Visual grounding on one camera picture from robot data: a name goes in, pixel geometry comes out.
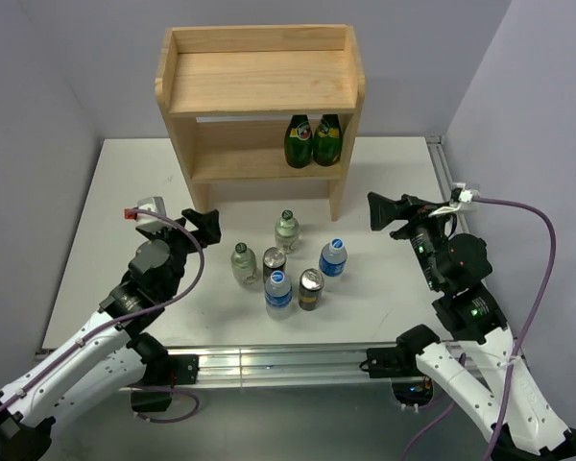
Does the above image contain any blue label water bottle front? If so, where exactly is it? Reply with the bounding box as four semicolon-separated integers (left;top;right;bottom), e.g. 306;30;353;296
264;270;292;321

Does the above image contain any clear glass soda bottle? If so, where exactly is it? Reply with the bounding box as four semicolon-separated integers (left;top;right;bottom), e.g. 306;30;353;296
275;209;300;254
230;242;257;285

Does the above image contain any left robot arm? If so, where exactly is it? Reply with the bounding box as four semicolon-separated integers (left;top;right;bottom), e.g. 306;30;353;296
0;208;221;457

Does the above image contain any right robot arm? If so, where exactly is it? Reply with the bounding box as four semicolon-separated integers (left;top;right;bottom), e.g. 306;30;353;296
367;186;576;460

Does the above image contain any clear glass soda bottle left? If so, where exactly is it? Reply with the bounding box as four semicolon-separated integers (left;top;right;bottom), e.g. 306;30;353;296
230;242;257;285

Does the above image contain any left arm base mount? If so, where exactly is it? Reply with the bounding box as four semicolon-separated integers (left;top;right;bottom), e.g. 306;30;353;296
129;354;201;425

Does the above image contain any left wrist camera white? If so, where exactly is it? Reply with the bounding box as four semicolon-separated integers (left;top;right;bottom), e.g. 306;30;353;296
124;196;167;231

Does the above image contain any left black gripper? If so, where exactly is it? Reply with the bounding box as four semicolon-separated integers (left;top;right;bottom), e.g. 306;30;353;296
143;208;220;297

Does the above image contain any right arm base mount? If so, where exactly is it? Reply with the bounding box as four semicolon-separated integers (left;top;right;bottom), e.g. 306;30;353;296
359;346;435;412

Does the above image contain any black soda can front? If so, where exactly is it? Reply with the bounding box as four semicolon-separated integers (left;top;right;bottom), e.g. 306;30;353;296
298;268;324;311

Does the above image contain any black soda can rear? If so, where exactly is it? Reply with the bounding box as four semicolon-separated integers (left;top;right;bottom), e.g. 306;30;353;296
262;247;287;281

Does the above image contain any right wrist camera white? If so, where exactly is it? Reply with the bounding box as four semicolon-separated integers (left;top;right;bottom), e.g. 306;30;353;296
429;182;481;217

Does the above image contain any black soda can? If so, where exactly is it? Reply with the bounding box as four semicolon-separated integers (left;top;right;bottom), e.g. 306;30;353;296
298;268;324;311
262;247;287;281

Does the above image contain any aluminium right rail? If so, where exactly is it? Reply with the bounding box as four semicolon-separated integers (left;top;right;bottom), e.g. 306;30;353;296
424;134;467;227

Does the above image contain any green glass bottle right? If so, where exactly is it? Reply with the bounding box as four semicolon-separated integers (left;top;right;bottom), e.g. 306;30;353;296
312;114;343;166

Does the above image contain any clear glass soda bottle rear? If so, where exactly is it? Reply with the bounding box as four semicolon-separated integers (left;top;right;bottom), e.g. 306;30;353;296
275;209;300;254

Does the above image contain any green glass bottle left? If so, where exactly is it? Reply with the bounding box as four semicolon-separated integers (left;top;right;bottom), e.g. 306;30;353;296
284;114;313;169

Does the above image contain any blue label water bottle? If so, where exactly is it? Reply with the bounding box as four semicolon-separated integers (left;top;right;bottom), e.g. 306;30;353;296
264;270;292;321
319;238;348;291

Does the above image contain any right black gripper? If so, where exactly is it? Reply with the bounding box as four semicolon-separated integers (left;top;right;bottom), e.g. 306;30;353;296
366;190;456;288

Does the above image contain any aluminium rail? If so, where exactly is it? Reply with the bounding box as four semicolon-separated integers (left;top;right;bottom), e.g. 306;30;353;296
424;134;467;227
32;341;529;393

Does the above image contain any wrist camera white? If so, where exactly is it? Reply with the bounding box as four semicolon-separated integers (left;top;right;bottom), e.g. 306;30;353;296
124;196;167;231
429;182;481;217

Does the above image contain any aluminium front rail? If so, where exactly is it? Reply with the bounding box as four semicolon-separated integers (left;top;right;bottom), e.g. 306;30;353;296
32;341;529;393

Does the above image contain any green glass bottle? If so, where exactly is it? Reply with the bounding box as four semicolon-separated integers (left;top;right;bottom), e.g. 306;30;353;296
284;114;313;169
312;114;343;166

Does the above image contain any wooden two-tier shelf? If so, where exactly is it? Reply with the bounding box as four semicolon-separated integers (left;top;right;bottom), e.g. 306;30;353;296
155;24;366;220

